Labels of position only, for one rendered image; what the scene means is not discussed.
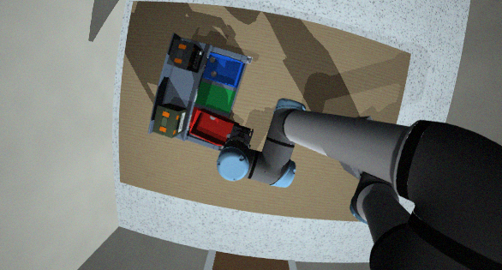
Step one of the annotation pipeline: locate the red plastic bin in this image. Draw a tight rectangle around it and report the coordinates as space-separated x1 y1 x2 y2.
189 108 238 146

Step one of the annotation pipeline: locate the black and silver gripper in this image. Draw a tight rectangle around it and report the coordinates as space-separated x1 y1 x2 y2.
227 123 254 144

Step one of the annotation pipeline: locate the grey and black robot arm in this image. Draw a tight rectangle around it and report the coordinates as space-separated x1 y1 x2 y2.
217 99 502 270

